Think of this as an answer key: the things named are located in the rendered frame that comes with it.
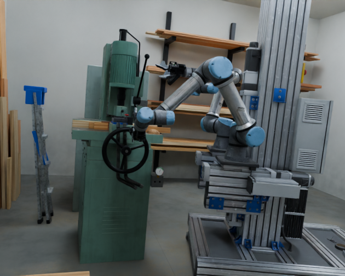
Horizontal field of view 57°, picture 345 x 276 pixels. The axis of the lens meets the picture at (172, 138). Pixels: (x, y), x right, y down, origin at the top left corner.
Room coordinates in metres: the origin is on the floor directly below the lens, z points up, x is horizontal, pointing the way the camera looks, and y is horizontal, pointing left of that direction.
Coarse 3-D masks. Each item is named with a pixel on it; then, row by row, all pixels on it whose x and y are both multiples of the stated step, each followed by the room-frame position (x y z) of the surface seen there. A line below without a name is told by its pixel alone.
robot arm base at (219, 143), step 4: (216, 136) 2.40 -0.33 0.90; (220, 136) 2.36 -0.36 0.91; (224, 136) 2.35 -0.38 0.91; (228, 136) 2.35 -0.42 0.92; (216, 140) 2.38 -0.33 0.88; (220, 140) 2.35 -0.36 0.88; (224, 140) 2.34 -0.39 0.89; (228, 140) 2.35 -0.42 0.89; (216, 144) 2.37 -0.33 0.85; (220, 144) 2.34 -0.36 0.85; (224, 144) 2.33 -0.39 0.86; (220, 148) 2.33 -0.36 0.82; (224, 148) 2.33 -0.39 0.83
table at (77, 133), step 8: (72, 128) 2.07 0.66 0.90; (80, 128) 2.11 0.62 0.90; (88, 128) 2.16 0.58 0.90; (72, 136) 1.98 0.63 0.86; (80, 136) 2.00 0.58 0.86; (88, 136) 2.01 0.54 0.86; (96, 136) 2.03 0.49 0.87; (104, 136) 2.04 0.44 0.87; (152, 136) 2.15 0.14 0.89; (160, 136) 2.17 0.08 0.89
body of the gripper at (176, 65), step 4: (172, 64) 2.26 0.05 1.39; (176, 64) 2.24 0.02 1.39; (180, 64) 2.26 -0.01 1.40; (168, 68) 2.26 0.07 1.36; (172, 68) 2.21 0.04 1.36; (176, 68) 2.21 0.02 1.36; (180, 68) 2.24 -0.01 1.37; (184, 68) 2.25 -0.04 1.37; (172, 72) 2.23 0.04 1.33; (176, 72) 2.23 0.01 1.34; (180, 72) 2.26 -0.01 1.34; (184, 72) 2.25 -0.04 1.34; (184, 76) 2.27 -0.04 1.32
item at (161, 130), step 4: (92, 124) 2.17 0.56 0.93; (92, 128) 2.17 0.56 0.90; (148, 128) 2.30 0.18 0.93; (152, 128) 2.31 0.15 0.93; (156, 128) 2.31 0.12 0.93; (160, 128) 2.32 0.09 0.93; (164, 128) 2.33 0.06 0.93; (168, 128) 2.34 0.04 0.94; (160, 132) 2.33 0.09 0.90; (164, 132) 2.34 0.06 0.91; (168, 132) 2.34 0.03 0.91
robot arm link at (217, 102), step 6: (216, 96) 2.51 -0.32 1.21; (216, 102) 2.49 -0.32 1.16; (222, 102) 2.52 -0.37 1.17; (210, 108) 2.51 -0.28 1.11; (216, 108) 2.48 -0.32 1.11; (210, 114) 2.46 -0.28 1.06; (216, 114) 2.47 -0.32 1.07; (204, 120) 2.48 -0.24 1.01; (210, 120) 2.44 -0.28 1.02; (204, 126) 2.46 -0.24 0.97; (210, 126) 2.42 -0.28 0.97; (210, 132) 2.46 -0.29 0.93
